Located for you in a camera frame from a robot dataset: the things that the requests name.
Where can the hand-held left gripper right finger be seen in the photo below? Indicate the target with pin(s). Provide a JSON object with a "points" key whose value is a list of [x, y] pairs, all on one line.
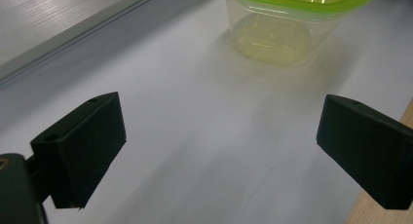
{"points": [[367, 149]]}

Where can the clear plastic container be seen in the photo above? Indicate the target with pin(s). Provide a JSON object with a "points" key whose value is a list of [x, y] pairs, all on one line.
{"points": [[276, 39]]}

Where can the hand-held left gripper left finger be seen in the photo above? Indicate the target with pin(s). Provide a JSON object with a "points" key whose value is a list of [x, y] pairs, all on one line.
{"points": [[84, 146]]}

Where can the green container lid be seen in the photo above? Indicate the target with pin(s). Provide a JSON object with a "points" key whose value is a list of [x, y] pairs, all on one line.
{"points": [[302, 1]]}

